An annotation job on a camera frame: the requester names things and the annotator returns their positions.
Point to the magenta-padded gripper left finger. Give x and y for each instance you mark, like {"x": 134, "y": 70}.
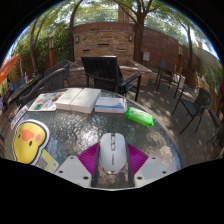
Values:
{"x": 71, "y": 170}

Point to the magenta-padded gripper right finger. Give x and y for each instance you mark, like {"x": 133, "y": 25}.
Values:
{"x": 151, "y": 168}

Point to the white computer mouse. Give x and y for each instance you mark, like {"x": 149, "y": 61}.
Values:
{"x": 112, "y": 153}

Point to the yellow chick-shaped mouse pad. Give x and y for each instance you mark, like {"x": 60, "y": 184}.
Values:
{"x": 28, "y": 146}

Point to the small yellow code card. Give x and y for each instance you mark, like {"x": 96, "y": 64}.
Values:
{"x": 48, "y": 161}

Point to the green wet wipes pack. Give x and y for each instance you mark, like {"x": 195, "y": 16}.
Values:
{"x": 140, "y": 116}

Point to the white flat box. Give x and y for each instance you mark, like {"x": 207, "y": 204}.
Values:
{"x": 66, "y": 98}
{"x": 86, "y": 100}

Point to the illustrated colourful booklet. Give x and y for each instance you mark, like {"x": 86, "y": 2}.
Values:
{"x": 45, "y": 101}

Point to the black metal mesh chair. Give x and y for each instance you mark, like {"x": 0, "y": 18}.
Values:
{"x": 200, "y": 100}

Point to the dark wicker armchair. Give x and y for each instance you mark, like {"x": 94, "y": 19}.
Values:
{"x": 61, "y": 65}
{"x": 50, "y": 81}

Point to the dark round patio table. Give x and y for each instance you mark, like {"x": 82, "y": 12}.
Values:
{"x": 23, "y": 88}

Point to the black metal patio chair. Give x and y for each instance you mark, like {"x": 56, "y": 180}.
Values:
{"x": 165, "y": 66}

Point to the black wooden slatted chair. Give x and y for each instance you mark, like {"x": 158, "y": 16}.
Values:
{"x": 100, "y": 68}

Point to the orange patio umbrella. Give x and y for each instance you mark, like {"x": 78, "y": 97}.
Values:
{"x": 8, "y": 66}

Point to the tree with forked trunk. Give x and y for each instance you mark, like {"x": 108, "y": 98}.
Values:
{"x": 32, "y": 50}

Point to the tree with thick trunk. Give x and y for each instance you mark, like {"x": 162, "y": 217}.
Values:
{"x": 139, "y": 40}

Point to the tree with thin trunk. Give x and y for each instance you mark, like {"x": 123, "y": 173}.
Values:
{"x": 190, "y": 43}

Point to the tree with curved trunk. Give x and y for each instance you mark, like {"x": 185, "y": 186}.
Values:
{"x": 71, "y": 33}

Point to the grey wall utility box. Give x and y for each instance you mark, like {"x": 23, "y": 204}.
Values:
{"x": 146, "y": 56}

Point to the wooden lamp post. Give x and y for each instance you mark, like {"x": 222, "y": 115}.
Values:
{"x": 52, "y": 50}
{"x": 180, "y": 56}

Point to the wall lantern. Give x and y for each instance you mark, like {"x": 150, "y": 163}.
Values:
{"x": 77, "y": 39}
{"x": 130, "y": 37}

